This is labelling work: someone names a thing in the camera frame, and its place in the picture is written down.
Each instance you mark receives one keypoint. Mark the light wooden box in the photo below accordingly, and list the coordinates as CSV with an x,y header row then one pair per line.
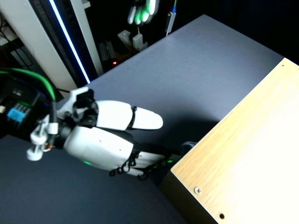
x,y
245,151

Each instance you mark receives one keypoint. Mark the black box with red light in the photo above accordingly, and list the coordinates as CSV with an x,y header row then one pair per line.
x,y
108,54

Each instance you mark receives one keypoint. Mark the grey table cloth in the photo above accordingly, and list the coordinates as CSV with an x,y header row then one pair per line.
x,y
187,81

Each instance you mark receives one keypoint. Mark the white column with blue light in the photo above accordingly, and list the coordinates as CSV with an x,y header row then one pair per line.
x,y
30,35

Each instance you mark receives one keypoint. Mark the black electronics box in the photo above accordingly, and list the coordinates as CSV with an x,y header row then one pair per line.
x,y
14,98

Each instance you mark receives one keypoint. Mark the blue sensor module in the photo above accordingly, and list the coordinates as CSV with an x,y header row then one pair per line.
x,y
17,113

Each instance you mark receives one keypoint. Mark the white plastic mount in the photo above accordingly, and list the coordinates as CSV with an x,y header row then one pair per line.
x,y
137,39

